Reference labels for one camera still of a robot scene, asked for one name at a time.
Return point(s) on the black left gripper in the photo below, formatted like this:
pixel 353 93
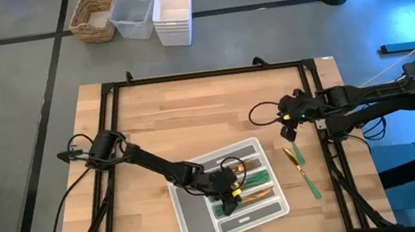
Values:
pixel 213 182

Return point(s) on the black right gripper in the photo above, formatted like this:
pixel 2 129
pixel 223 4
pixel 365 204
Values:
pixel 304 106

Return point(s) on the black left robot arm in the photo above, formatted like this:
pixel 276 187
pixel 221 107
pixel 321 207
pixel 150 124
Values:
pixel 153 162

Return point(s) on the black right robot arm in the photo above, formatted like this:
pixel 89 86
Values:
pixel 375 90

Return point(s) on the white cutlery tray grey liners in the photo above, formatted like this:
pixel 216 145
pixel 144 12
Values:
pixel 196 223

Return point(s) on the stack of white bins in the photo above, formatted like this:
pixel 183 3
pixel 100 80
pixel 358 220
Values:
pixel 176 35

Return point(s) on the black clamp silver jaw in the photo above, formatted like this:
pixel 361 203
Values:
pixel 70 154

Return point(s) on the clear plastic bin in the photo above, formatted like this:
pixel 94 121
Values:
pixel 133 20

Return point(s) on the woven wicker basket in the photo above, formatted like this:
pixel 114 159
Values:
pixel 96 37

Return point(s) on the black metal table frame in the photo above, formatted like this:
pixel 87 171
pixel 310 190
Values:
pixel 205 73

